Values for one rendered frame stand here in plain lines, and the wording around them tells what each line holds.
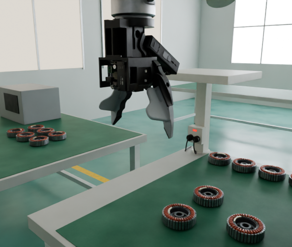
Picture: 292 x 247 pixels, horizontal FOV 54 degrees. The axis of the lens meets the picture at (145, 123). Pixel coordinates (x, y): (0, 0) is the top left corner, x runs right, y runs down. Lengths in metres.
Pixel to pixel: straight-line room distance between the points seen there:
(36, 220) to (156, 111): 0.71
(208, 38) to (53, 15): 4.43
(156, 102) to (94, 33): 5.13
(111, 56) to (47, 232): 0.68
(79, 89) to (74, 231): 4.53
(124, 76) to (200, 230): 0.64
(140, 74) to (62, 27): 4.74
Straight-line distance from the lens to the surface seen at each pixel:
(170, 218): 0.96
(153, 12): 0.50
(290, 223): 1.10
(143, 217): 1.02
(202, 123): 1.57
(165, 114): 0.49
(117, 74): 0.49
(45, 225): 1.04
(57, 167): 1.54
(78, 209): 1.09
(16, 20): 4.85
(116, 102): 0.56
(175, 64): 0.58
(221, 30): 7.99
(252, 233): 0.94
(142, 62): 0.48
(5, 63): 4.74
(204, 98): 1.54
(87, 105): 5.52
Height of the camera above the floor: 1.30
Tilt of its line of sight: 14 degrees down
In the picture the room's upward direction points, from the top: straight up
